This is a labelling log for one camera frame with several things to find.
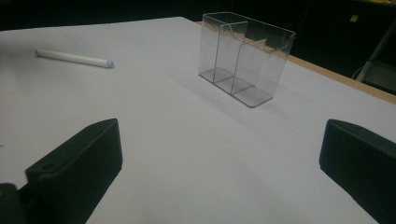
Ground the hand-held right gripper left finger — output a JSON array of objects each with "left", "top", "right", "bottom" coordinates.
[{"left": 25, "top": 118, "right": 123, "bottom": 224}]

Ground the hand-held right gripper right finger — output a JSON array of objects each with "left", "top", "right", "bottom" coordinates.
[{"left": 318, "top": 119, "right": 396, "bottom": 224}]

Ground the white pen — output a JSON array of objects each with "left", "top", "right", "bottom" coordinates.
[{"left": 34, "top": 48, "right": 115, "bottom": 69}]

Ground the clear plastic organizer box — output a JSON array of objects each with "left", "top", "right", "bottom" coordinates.
[{"left": 198, "top": 11, "right": 297, "bottom": 108}]

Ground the grey metal stand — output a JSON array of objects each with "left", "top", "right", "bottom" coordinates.
[{"left": 354, "top": 21, "right": 396, "bottom": 94}]

